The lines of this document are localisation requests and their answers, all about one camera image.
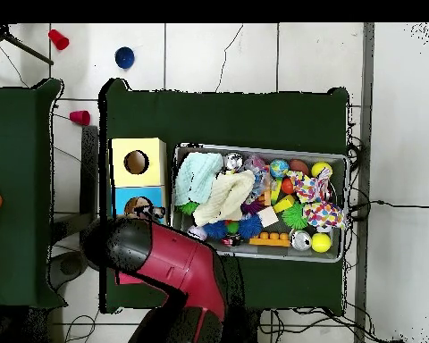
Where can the cream waffle cloth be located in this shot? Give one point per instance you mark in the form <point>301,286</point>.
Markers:
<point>228,194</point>

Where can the mint waffle cloth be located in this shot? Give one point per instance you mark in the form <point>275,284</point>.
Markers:
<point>196,175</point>

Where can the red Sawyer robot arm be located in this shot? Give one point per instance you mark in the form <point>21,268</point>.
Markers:
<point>178,261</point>

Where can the wooden three-hole sorting box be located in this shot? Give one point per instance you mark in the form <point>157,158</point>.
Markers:
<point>139,178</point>

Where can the plain wooden block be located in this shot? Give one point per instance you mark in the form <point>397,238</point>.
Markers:
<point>268,216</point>

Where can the blue green globe ball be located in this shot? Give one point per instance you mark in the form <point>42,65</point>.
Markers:
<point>279,168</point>

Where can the dark green tablecloth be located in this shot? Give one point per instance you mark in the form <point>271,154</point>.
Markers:
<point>218,118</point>

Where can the orange toy building block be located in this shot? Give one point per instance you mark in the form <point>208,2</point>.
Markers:
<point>270,241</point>

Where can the green spiky rubber ball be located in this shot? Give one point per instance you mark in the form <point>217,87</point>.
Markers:
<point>295,216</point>

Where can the yellow ball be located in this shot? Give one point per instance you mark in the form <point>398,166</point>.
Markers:
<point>321,169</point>
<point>321,243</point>

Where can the colourful heart print cloth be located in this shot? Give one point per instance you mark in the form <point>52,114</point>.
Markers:
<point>321,214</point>

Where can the magenta plastic cup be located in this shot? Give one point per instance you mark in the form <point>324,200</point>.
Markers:
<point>80,118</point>

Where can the blue plastic cup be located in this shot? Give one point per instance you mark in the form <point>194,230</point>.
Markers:
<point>124,57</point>

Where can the side table with green cloth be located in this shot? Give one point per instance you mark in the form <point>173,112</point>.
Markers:
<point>14,143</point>

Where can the red plastic cup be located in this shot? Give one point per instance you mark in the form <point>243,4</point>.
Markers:
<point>58,39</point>

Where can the black tripod leg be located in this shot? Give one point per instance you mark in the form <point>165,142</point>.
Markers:
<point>28,49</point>

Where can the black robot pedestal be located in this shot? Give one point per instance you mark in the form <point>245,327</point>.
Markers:
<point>250,328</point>

